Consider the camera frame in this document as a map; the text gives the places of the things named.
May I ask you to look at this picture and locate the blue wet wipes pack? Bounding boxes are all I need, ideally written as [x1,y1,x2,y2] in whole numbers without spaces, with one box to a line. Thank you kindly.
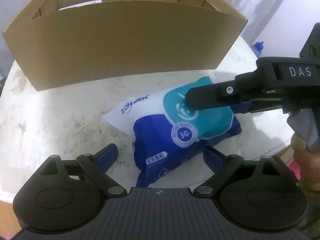
[103,76,242,188]

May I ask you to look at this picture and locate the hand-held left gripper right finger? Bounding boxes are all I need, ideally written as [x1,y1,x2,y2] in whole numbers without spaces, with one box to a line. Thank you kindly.
[194,146,284,198]

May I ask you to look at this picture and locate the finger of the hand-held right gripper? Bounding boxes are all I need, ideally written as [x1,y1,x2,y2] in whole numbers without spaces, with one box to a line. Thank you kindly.
[232,97,283,114]
[184,70,280,112]

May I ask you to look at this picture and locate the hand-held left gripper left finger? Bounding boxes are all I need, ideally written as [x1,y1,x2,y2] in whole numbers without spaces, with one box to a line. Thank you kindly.
[37,144,125,198]

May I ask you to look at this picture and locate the white rectangular box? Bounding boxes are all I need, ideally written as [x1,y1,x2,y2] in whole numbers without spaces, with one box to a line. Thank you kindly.
[59,0,102,12]

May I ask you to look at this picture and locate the person's right hand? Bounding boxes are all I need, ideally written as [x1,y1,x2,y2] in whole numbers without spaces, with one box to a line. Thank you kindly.
[290,133,320,190]

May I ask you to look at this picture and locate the brown cardboard box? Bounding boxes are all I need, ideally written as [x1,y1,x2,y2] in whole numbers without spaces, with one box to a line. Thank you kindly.
[2,0,248,92]

